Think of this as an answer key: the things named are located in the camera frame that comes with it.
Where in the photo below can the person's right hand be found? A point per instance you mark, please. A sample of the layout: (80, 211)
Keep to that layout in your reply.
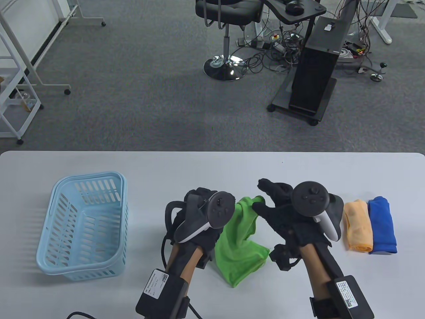
(285, 222)

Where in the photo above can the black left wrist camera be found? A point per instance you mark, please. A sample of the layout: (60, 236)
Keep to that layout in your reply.
(205, 261)

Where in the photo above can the black and white controller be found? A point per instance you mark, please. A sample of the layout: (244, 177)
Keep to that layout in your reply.
(220, 207)
(310, 197)

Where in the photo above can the black forearm device with label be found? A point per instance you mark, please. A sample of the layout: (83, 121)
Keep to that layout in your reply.
(345, 295)
(162, 292)

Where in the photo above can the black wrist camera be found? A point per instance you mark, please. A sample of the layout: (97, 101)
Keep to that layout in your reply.
(282, 257)
(205, 261)

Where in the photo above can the small stand with black knob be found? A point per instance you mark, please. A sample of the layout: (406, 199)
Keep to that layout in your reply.
(375, 77)

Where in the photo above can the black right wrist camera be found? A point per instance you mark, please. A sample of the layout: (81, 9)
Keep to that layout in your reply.
(282, 257)

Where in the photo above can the black and white left controller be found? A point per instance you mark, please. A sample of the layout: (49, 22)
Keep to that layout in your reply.
(220, 207)

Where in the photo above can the black and white right controller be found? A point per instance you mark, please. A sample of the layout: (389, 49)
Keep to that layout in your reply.
(310, 197)

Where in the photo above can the black side desk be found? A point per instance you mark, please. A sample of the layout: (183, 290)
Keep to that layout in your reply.
(312, 11)

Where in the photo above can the person's left hand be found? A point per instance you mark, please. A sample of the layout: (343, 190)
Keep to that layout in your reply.
(196, 239)

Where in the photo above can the white desk leg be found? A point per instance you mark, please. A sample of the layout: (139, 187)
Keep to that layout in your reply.
(382, 26)

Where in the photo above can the white wheeled rack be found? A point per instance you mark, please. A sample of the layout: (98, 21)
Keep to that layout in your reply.
(26, 20)

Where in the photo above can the black floor mat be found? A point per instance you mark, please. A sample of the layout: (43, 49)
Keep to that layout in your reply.
(403, 10)

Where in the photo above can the light blue plastic basket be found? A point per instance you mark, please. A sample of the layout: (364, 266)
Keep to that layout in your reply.
(48, 267)

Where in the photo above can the black wheeled cart base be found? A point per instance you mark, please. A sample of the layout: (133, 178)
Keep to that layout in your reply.
(279, 99)

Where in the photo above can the dark desk column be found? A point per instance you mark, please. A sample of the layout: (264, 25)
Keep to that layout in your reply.
(345, 13)

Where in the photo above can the orange towel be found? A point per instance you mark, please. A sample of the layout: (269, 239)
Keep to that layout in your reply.
(358, 226)

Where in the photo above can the black computer mouse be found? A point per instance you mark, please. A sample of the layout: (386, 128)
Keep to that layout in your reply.
(294, 6)

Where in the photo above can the person's left forearm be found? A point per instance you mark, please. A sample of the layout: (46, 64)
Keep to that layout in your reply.
(189, 262)

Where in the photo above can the blue rectangular towel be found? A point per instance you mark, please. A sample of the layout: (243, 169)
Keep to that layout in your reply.
(383, 226)

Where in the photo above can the grey power strip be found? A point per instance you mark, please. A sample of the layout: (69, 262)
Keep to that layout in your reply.
(247, 41)

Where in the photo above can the black office chair chrome base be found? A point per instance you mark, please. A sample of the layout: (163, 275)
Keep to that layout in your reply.
(232, 10)

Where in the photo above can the person's right forearm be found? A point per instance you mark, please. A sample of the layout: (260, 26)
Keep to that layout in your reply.
(315, 269)

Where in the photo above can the green towel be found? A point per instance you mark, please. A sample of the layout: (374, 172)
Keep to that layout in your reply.
(239, 252)

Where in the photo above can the white metal shelf rack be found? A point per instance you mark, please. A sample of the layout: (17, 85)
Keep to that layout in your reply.
(31, 121)

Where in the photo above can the black computer tower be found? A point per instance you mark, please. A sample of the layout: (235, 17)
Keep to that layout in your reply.
(313, 76)

